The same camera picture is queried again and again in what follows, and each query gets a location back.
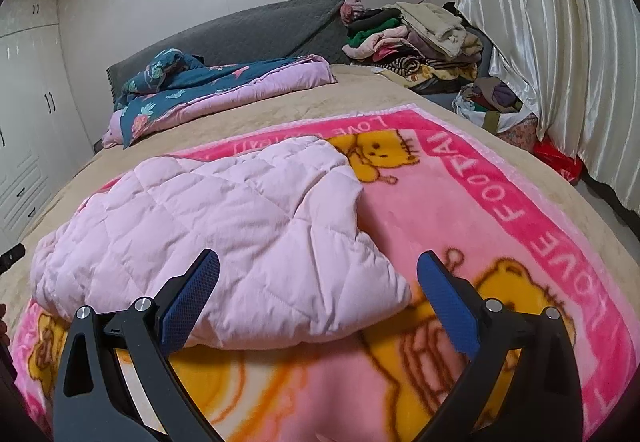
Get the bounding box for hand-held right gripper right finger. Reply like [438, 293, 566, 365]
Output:
[415, 249, 584, 442]

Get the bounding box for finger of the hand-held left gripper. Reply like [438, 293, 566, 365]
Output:
[0, 243, 26, 274]

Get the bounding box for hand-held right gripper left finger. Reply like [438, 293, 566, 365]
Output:
[52, 249, 222, 442]

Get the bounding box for pink quilted jacket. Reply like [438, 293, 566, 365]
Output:
[29, 136, 414, 353]

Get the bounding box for bag of mixed clothes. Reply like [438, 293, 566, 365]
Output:
[452, 77, 539, 151]

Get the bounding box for pile of folded clothes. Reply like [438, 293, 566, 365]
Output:
[340, 0, 494, 96]

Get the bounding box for pink bear printed blanket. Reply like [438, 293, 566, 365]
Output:
[10, 103, 640, 442]

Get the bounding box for white wardrobe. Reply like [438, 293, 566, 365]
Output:
[0, 0, 94, 243]

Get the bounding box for red plastic bag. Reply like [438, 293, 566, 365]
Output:
[532, 136, 584, 184]

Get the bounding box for teal floral pink quilt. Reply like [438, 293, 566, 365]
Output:
[102, 54, 337, 149]

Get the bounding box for bed with beige sheet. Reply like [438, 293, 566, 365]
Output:
[0, 64, 640, 323]

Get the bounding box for teal floral pillow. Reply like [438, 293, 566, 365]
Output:
[114, 47, 205, 110]

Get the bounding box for grey padded headboard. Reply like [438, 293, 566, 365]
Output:
[106, 0, 347, 100]

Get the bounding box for white satin curtain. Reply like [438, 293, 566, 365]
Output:
[450, 0, 640, 219]

